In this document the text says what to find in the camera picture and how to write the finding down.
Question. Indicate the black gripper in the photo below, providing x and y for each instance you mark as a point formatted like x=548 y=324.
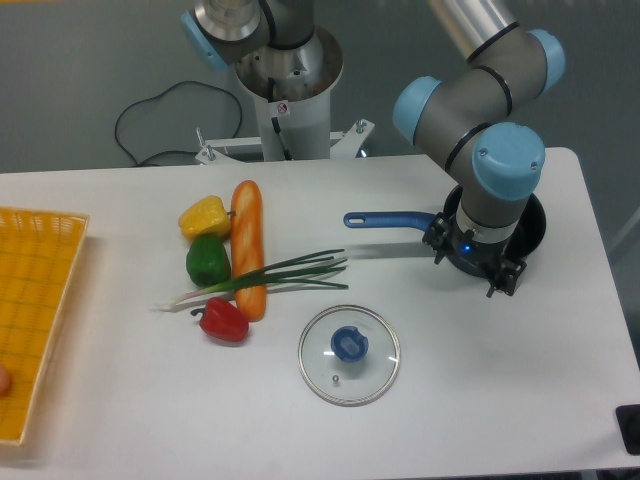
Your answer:
x=502 y=263

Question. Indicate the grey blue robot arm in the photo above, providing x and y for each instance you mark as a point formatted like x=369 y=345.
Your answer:
x=491 y=220

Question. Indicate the green onion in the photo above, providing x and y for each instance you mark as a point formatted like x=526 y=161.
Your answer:
x=311 y=269

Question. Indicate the glass lid blue knob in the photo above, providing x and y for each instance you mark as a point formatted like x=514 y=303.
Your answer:
x=348 y=355

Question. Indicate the baguette bread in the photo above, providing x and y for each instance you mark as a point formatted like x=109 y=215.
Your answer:
x=247 y=247

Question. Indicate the red bell pepper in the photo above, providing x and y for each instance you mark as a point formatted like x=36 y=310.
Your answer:
x=222 y=320

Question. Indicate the green bell pepper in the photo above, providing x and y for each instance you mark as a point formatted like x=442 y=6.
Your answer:
x=207 y=262

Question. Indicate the yellow bell pepper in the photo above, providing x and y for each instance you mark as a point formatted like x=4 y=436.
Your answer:
x=206 y=216

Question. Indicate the yellow wicker basket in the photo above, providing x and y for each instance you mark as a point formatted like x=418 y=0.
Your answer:
x=39 y=252

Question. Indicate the blue handled frying pan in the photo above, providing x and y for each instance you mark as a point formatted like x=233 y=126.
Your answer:
x=532 y=220

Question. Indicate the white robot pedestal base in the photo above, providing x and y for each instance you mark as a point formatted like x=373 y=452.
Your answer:
x=291 y=91

